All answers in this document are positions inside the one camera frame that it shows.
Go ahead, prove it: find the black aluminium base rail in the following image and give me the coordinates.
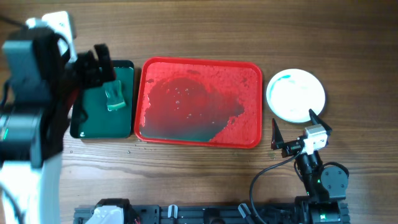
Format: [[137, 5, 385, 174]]
[[73, 203, 351, 224]]

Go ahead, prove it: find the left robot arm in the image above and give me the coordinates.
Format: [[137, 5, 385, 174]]
[[1, 27, 115, 223]]

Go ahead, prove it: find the black rectangular tray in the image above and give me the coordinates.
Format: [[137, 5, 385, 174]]
[[70, 60, 136, 139]]

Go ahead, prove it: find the green yellow sponge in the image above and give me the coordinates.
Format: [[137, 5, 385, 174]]
[[103, 80, 126, 111]]

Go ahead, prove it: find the red plastic tray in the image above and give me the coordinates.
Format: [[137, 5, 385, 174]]
[[134, 57, 262, 149]]

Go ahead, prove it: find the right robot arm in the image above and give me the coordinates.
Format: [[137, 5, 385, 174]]
[[271, 110, 349, 223]]

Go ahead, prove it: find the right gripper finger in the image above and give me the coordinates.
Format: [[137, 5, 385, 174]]
[[308, 109, 332, 131], [271, 118, 285, 150]]

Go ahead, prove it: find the white plate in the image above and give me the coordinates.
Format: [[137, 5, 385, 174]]
[[266, 68, 326, 123]]

